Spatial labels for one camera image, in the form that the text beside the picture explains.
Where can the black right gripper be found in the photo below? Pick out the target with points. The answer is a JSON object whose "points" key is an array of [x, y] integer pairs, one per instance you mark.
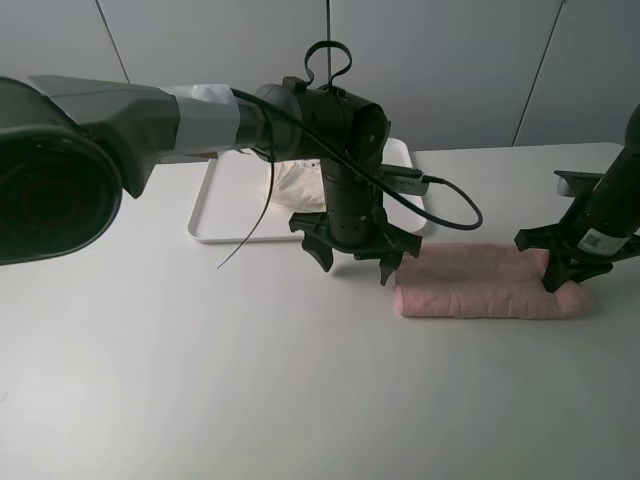
{"points": [[580, 250]]}

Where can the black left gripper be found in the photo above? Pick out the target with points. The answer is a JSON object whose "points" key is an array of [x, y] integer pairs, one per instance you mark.
{"points": [[367, 234]]}

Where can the pink towel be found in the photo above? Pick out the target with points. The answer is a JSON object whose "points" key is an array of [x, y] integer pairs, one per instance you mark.
{"points": [[482, 281]]}

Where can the cream white towel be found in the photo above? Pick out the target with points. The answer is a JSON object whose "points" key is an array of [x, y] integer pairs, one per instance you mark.
{"points": [[296, 185]]}

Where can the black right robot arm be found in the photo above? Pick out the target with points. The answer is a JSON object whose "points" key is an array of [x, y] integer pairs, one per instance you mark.
{"points": [[616, 197]]}

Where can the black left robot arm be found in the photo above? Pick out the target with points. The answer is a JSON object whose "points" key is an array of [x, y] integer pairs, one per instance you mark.
{"points": [[71, 148]]}

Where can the white rectangular plastic tray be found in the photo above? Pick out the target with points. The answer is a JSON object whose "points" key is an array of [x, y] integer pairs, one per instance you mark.
{"points": [[230, 200]]}

